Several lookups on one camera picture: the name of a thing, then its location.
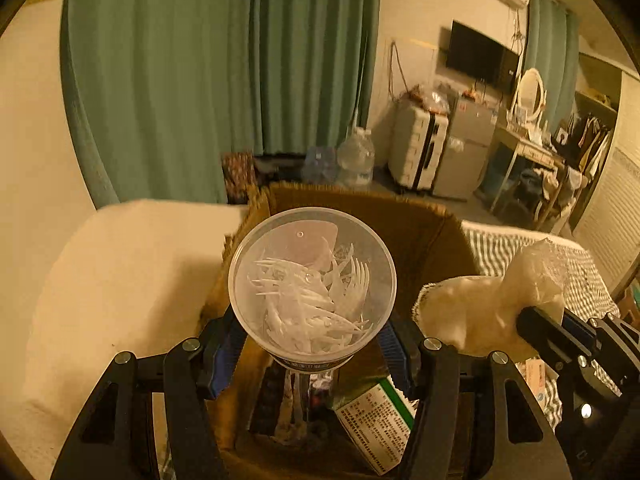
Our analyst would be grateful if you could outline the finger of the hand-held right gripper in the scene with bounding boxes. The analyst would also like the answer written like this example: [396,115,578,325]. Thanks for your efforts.
[562,307,640,361]
[516,304,595,375]

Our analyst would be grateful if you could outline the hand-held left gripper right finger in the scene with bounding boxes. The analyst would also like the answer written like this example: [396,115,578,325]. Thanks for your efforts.
[377,321,573,480]

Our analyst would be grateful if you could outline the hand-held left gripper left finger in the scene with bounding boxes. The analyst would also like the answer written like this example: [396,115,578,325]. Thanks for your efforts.
[50,305,246,480]

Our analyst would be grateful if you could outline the white soft tissue pack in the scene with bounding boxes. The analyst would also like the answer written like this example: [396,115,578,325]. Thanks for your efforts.
[412,240,568,356]

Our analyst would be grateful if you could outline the cardboard box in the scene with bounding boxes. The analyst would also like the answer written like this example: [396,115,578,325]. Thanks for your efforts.
[197,182,481,480]

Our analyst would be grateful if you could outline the wooden nightstand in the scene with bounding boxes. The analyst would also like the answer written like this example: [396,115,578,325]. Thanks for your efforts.
[612,280,640,326]

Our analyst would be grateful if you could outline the green and white medicine box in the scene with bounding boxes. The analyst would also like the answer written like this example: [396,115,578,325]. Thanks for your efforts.
[334,377,418,476]

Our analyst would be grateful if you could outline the checkered bed sheet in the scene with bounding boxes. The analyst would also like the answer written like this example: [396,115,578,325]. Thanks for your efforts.
[460,220,621,426]

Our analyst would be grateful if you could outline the white louvered wardrobe door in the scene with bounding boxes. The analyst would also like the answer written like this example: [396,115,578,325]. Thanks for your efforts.
[570,110,640,301]

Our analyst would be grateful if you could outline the chair with clothes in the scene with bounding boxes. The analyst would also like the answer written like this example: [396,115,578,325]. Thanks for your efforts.
[520,160,586,233]

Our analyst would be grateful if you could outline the floral bag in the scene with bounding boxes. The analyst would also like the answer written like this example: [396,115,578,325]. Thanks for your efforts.
[221,151,258,206]

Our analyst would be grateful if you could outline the white vanity table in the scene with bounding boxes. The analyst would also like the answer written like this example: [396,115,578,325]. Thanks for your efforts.
[475,125,566,226]

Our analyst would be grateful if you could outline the hanging clothes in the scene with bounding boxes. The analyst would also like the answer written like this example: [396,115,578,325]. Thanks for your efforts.
[567,112,613,181]

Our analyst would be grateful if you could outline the silver mini fridge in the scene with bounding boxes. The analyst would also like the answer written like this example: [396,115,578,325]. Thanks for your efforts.
[432,95,498,201]

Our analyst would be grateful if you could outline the large water jug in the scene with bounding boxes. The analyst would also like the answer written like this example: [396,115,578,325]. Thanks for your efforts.
[337,127,376,186]

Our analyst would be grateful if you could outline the pack of plastic bottles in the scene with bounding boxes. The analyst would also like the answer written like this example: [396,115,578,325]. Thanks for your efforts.
[301,146,341,184]

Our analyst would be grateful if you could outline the white suitcase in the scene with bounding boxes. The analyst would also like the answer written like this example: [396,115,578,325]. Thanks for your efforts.
[389,102,451,192]

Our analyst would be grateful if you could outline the oval vanity mirror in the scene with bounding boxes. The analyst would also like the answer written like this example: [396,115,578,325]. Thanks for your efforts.
[512,67,547,128]

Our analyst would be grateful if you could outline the clear plastic bag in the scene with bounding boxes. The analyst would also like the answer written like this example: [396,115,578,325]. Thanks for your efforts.
[405,82,451,113]

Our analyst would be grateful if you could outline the green curtain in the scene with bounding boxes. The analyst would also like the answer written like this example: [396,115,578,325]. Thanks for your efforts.
[60,0,261,208]
[520,0,581,126]
[250,0,383,156]

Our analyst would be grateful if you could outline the wall television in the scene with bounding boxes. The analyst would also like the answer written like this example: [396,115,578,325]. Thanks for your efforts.
[445,20,521,93]

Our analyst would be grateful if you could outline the wall cable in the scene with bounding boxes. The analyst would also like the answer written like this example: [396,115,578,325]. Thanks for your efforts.
[389,40,416,103]

